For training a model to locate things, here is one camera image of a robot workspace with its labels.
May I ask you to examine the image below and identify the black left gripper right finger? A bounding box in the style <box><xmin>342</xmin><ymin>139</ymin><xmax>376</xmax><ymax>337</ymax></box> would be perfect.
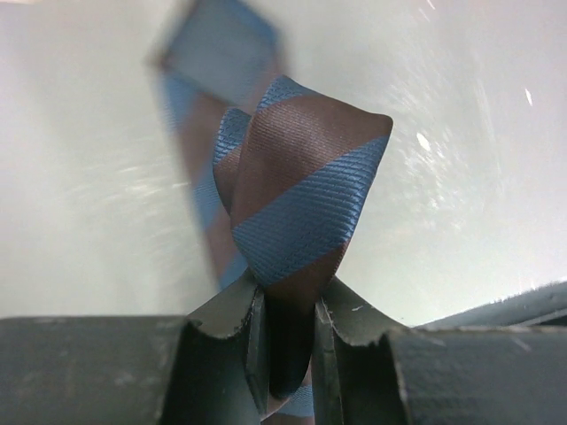
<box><xmin>312</xmin><ymin>278</ymin><xmax>408</xmax><ymax>424</ymax></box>

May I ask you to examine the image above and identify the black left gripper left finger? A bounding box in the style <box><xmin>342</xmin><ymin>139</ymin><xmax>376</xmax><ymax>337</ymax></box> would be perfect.
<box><xmin>161</xmin><ymin>276</ymin><xmax>268</xmax><ymax>424</ymax></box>

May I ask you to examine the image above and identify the brown blue striped tie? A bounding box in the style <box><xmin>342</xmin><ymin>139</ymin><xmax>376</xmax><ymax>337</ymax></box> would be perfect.
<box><xmin>156</xmin><ymin>1</ymin><xmax>393</xmax><ymax>424</ymax></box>

